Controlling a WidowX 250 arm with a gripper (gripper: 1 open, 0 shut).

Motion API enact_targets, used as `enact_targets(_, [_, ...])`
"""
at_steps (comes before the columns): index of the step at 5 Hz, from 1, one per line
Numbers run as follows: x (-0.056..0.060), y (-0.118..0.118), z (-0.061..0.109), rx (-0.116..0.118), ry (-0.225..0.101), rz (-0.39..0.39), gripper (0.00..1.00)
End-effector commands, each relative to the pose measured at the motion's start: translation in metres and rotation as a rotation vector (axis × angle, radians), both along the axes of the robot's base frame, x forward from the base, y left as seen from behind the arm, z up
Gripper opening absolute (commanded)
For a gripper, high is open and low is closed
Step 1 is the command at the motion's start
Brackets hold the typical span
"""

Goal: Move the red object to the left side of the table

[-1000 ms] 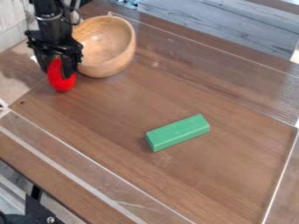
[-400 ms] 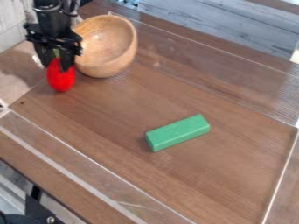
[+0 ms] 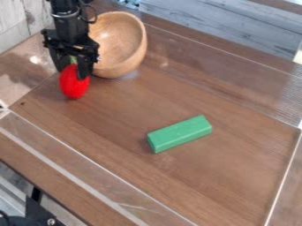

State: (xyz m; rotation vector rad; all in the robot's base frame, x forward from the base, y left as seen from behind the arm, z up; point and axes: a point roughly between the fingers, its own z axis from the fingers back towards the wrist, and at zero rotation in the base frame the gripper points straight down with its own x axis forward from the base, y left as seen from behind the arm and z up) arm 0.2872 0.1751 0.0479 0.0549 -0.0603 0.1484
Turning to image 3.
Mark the clear acrylic tray walls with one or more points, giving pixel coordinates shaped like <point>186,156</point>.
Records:
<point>184,144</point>

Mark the wooden bowl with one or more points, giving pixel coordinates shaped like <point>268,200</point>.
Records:
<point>120,32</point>

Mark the green rectangular block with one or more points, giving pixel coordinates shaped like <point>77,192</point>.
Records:
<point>180,133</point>

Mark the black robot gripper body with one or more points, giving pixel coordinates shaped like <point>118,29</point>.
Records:
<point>70,34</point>

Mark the black clamp mount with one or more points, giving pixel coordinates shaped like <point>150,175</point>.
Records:
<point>35,214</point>

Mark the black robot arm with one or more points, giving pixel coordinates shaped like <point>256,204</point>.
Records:
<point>73,4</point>

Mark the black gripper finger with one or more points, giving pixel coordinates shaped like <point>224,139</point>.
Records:
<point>61,58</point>
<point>85,62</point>

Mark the red plush strawberry toy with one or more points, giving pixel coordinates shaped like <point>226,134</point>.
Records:
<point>71,84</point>

